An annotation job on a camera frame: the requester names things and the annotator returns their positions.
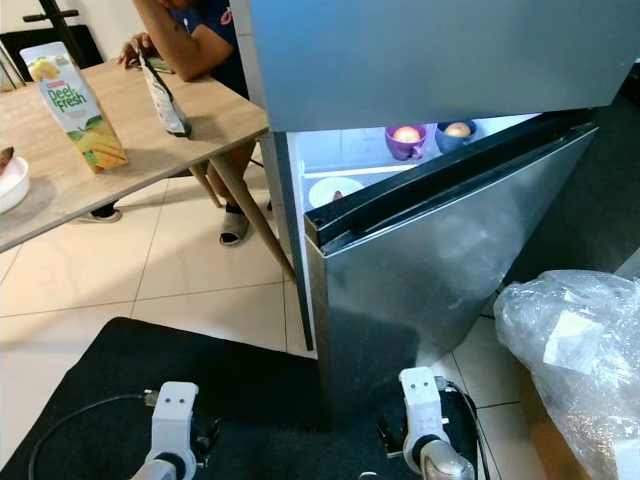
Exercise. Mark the dark slide slipper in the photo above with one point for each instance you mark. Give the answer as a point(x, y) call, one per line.
point(236, 230)
point(102, 214)

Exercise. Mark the silver refrigerator body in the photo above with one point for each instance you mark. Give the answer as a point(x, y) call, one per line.
point(345, 150)

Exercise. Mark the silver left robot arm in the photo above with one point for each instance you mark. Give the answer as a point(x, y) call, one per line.
point(170, 470)

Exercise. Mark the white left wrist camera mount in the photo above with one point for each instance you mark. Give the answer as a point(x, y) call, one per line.
point(175, 415)

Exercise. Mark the silver fridge compartment door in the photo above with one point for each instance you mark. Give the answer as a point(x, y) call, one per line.
point(450, 280)

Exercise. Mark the reddish brown sweet potato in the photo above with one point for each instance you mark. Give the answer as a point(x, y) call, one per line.
point(337, 196)
point(6, 156)

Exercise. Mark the large clear plastic bag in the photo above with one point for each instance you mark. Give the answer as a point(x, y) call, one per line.
point(575, 360)

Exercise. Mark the pale onion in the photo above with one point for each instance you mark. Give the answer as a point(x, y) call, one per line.
point(458, 129)
point(407, 134)

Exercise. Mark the black metal stand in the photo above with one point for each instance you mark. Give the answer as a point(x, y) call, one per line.
point(60, 18)

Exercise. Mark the white plate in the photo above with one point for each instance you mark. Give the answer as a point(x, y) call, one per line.
point(350, 188)

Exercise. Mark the black floor mat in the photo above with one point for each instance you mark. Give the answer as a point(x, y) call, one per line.
point(260, 400)

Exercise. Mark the black and white pouch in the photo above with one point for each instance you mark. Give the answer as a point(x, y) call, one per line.
point(168, 100)

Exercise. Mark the white bowl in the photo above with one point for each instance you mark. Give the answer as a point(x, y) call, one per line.
point(12, 190)

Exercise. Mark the black chair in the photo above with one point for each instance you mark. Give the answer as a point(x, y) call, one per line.
point(50, 45)

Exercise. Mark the person torso blue shirt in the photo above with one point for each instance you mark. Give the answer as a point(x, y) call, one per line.
point(220, 40)

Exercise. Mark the person hand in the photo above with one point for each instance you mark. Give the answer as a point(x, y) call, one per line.
point(137, 50)

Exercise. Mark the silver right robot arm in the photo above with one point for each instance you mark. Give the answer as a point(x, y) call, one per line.
point(445, 465)

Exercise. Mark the wooden table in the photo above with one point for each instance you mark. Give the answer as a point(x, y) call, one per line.
point(160, 160)

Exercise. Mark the mango juice carton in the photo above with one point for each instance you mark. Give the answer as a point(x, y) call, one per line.
point(75, 110)

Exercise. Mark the person leg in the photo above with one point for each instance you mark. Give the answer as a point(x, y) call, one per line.
point(230, 180)

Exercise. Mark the person forearm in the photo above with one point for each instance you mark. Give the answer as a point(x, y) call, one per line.
point(180, 50)

